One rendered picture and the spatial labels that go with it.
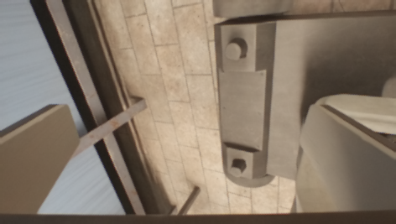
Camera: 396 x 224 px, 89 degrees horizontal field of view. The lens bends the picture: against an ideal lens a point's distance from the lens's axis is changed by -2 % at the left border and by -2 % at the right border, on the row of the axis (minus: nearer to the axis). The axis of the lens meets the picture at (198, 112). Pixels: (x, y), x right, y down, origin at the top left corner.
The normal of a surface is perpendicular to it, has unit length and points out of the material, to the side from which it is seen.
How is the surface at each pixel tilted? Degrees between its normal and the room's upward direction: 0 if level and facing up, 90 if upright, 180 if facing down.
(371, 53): 0
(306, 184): 90
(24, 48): 90
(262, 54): 45
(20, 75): 90
